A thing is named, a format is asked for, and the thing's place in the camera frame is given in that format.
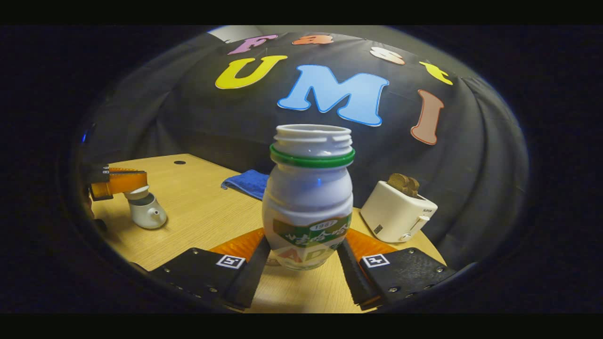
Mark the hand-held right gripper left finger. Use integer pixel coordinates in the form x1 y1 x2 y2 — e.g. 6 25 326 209
150 228 271 311

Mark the black backdrop cloth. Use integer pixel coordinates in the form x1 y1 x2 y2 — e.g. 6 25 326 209
82 29 529 269

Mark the white toaster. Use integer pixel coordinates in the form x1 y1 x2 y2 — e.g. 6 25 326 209
360 181 438 243

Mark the white blue-patterned teacup lid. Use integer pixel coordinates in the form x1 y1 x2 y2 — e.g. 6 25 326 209
124 185 151 201

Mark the white ceramic teacup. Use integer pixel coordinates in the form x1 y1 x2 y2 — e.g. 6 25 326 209
128 193 168 230

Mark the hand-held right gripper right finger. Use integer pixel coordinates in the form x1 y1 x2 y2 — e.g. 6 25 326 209
337 228 456 310

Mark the white plastic water bottle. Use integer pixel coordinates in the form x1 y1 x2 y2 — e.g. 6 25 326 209
262 124 356 271

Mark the blue towel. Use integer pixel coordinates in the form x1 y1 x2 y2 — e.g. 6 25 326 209
221 169 270 201

